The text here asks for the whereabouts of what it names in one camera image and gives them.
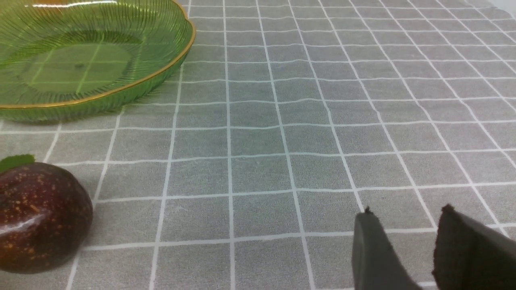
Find dark red passion fruit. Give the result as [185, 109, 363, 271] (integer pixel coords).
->
[0, 162, 93, 275]

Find grey checkered tablecloth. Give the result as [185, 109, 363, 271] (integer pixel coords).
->
[1, 0, 516, 290]

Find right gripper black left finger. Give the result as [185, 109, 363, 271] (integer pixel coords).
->
[352, 207, 422, 290]

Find green glass leaf plate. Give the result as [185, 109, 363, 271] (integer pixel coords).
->
[0, 0, 196, 122]

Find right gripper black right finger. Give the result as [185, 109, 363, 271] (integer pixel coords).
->
[432, 204, 516, 290]

